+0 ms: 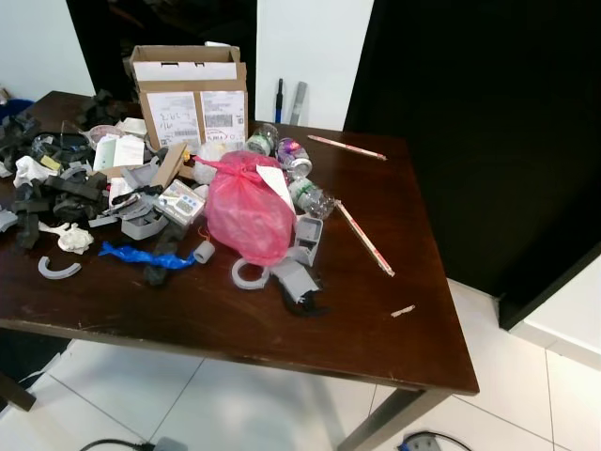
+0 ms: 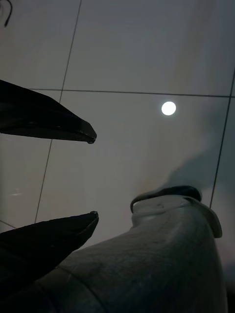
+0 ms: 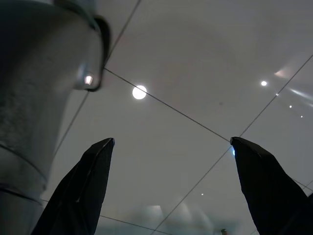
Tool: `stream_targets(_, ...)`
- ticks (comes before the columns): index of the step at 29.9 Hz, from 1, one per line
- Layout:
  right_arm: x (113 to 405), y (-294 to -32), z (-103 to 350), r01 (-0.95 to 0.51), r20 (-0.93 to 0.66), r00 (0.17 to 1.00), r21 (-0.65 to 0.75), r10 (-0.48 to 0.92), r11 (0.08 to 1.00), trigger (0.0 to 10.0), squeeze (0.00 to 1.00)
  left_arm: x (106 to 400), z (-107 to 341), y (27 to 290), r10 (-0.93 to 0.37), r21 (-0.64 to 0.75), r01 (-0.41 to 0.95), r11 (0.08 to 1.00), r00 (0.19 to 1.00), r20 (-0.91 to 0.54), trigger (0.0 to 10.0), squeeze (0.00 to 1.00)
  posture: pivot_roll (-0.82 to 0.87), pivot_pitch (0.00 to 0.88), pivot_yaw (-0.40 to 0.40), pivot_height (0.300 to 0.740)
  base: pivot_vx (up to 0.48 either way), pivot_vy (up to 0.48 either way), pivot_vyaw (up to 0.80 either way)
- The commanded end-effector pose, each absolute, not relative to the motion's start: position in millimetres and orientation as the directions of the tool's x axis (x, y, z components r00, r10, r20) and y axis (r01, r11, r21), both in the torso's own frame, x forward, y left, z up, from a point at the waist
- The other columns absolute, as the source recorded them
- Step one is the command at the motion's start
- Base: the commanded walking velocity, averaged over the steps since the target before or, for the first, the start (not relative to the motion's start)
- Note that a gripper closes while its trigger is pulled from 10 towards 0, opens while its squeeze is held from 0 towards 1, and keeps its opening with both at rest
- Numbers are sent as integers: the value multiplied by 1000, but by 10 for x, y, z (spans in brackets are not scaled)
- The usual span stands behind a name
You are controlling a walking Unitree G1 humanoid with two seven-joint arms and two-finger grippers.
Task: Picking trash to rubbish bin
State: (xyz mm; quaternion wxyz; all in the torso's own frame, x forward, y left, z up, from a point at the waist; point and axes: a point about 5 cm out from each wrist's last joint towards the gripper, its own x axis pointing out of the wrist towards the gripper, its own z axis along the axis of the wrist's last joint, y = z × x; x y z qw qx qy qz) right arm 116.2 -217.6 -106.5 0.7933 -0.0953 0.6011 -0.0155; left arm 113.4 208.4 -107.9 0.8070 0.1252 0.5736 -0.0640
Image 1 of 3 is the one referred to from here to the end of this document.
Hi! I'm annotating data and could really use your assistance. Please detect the clear bottle purple label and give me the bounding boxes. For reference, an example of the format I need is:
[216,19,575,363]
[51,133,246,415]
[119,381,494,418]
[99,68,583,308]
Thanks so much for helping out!
[277,138,313,179]

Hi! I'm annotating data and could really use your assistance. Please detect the grey plastic ring piece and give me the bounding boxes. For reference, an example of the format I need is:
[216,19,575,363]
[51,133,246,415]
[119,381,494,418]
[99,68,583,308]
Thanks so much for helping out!
[231,258,273,290]

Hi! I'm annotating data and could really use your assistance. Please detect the white green paper card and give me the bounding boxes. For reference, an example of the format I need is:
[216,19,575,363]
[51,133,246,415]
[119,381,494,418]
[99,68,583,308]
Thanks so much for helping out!
[92,134,147,172]

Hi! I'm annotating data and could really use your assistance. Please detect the grey metal table leg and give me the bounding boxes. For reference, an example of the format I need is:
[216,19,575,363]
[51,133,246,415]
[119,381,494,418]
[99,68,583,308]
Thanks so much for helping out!
[362,387,452,451]

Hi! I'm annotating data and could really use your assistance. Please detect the blue plastic wrapper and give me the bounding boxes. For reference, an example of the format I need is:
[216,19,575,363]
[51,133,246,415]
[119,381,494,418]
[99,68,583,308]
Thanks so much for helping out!
[99,241,198,272]

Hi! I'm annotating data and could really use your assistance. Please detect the brown cardboard piece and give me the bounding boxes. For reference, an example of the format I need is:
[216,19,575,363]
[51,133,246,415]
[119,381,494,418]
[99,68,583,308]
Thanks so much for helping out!
[150,141,191,189]

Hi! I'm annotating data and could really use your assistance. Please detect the small grey cylinder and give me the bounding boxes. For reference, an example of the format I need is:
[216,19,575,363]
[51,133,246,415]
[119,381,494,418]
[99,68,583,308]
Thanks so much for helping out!
[193,240,216,265]

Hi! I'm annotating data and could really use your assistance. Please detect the pink white pen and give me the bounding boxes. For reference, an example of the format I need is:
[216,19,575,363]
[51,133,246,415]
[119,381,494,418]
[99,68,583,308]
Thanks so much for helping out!
[307,134,388,162]
[335,200,396,278]

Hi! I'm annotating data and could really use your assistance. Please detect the dark brown wooden table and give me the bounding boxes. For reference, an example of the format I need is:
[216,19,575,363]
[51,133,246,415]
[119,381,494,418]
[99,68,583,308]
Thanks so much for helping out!
[0,90,480,396]

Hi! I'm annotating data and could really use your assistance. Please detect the pink plastic bag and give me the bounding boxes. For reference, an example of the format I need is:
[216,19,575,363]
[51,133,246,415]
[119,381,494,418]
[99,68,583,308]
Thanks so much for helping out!
[193,150,300,268]

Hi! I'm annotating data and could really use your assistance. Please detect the white paper slip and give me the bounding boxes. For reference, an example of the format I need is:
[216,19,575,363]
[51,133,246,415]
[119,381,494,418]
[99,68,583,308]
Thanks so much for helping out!
[255,165,298,215]

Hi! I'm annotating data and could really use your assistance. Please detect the black plastic part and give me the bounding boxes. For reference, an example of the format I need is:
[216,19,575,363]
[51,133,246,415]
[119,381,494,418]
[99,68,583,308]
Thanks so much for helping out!
[28,174,109,226]

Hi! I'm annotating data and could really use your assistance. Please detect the clear plastic bottle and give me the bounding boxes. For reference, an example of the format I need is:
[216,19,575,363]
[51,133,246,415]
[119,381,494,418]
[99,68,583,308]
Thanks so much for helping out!
[289,179,336,220]
[246,123,280,157]

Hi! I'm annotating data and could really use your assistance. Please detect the grey plastic frame part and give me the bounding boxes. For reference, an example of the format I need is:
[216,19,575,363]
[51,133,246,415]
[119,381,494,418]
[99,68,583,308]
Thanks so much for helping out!
[293,214,326,264]

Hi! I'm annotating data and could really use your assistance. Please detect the grey marker pen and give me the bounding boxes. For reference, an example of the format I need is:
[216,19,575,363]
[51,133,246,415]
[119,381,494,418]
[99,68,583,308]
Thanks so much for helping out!
[288,82,308,127]

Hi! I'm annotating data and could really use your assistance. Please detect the white crumpled tissue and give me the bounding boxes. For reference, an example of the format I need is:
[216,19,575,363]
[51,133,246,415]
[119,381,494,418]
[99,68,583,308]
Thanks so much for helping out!
[13,155,59,188]

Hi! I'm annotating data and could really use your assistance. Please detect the blue plug with cable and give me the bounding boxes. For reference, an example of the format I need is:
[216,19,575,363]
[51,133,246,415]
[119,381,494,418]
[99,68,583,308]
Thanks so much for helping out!
[399,430,470,451]

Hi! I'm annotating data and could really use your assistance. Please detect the grey flat plastic part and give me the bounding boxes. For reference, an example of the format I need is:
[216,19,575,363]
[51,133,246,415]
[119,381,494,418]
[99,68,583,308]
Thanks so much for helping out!
[270,258,320,303]

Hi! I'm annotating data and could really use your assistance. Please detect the grey plastic tray part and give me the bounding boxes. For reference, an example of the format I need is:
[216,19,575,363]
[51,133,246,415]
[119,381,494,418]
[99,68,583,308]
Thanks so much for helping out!
[120,209,170,241]

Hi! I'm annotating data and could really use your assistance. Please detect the black plastic scrap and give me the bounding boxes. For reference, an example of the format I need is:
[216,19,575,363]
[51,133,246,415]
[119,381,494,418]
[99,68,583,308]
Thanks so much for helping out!
[141,240,184,288]

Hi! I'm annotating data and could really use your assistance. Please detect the grey curved plastic piece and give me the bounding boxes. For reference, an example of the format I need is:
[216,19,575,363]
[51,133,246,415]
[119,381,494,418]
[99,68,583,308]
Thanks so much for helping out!
[38,256,83,280]

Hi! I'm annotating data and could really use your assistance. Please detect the black cabinet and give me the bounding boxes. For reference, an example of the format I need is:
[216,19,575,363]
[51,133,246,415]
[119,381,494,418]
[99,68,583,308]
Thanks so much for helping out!
[345,0,601,331]

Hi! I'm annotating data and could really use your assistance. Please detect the brown cardboard box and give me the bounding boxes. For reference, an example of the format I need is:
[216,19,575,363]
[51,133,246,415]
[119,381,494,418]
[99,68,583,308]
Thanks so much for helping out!
[129,44,250,151]

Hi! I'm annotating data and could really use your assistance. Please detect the white plastic figurine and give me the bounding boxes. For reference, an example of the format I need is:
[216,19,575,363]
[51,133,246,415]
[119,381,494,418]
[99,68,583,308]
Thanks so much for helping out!
[39,221,95,255]

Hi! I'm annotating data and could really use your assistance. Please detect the white device blue buttons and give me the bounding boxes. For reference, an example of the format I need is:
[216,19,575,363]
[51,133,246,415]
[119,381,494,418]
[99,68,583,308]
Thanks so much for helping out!
[155,180,208,227]

